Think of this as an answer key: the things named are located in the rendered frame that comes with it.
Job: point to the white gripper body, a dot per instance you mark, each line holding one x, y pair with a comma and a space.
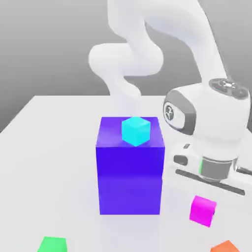
189, 175

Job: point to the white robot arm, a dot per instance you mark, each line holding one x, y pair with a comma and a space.
137, 59

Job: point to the small magenta cube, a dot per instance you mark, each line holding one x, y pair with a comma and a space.
201, 211

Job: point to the small cyan cube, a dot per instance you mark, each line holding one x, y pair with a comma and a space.
135, 131

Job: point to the small orange cube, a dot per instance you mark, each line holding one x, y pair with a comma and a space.
225, 247

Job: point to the small green cube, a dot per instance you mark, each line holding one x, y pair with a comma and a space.
52, 245

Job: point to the large purple box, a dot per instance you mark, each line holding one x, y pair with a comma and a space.
130, 177

